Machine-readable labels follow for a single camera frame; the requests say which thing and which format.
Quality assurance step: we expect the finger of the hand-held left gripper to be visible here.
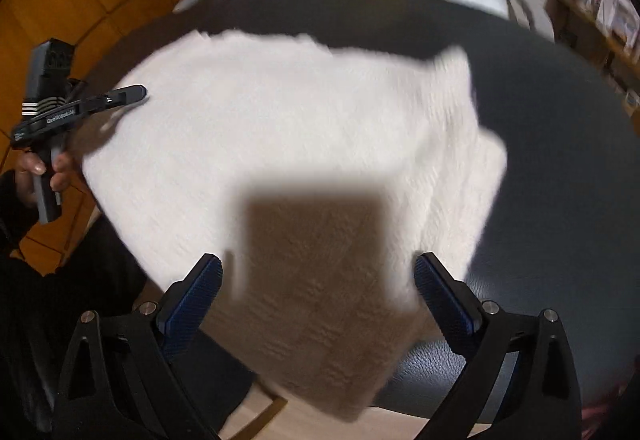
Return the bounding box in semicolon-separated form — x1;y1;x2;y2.
107;84;148;110

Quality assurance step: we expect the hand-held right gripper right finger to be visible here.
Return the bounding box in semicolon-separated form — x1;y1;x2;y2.
414;251;583;440

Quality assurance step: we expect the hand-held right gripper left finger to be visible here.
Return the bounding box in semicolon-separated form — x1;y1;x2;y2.
50;253;223;440

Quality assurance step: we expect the white knit sweater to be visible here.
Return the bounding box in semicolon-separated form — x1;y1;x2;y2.
80;29;508;423

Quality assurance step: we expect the person's left forearm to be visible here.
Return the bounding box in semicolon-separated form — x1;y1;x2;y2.
0;170;31;246

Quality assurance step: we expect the person's left hand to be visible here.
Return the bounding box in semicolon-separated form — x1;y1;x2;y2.
14;153;76;206

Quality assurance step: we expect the dark leather round ottoman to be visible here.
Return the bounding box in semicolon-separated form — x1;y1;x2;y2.
82;0;640;421

